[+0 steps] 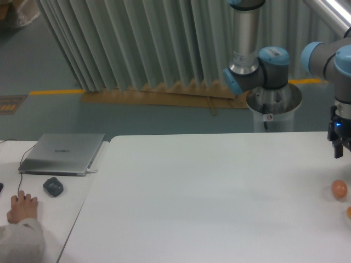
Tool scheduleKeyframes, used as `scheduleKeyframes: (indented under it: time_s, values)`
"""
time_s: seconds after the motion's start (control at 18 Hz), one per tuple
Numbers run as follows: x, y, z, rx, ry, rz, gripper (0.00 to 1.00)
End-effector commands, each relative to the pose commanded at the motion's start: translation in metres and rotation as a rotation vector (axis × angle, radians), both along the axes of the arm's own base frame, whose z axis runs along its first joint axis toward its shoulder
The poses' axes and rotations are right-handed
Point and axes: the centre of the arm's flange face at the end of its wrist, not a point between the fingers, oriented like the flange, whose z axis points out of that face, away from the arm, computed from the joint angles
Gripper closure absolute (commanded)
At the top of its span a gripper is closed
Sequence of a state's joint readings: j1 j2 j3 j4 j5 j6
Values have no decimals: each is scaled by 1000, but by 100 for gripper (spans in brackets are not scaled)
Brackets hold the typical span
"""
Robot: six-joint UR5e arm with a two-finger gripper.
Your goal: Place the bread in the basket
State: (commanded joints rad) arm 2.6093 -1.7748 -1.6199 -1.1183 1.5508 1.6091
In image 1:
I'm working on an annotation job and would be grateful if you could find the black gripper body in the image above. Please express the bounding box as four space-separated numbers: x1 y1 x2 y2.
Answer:
327 101 350 151

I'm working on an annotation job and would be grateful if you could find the white sleeved forearm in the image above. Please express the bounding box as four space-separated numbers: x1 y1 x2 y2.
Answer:
1 218 45 262

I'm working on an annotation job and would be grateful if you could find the person's hand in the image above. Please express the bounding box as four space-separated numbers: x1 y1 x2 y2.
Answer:
7 190 38 224

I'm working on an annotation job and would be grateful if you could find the grey pleated curtain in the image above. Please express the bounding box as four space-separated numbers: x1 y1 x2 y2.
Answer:
35 0 351 93

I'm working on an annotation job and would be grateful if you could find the brown cardboard sheet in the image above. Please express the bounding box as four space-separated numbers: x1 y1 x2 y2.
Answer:
80 80 248 116

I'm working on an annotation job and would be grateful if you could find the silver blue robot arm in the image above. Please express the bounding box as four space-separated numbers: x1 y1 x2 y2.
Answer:
223 1 350 158

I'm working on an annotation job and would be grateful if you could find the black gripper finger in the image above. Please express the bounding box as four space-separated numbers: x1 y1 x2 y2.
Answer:
333 140 343 158

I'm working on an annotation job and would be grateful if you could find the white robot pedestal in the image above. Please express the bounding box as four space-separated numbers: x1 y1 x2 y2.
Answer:
246 83 302 133

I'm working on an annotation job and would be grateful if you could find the black mouse cable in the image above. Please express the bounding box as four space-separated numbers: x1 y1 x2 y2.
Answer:
0 140 37 198

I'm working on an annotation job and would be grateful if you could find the white laptop cable plug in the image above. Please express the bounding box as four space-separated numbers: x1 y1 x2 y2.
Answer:
86 169 98 174

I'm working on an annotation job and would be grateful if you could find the brown egg-shaped bread roll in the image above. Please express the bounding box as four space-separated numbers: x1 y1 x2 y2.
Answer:
331 180 348 199

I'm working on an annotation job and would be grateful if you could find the silver closed laptop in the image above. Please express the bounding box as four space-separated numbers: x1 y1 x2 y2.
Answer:
18 133 105 176

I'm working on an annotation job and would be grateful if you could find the orange bread piece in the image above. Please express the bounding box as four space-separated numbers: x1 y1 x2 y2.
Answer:
346 206 351 218

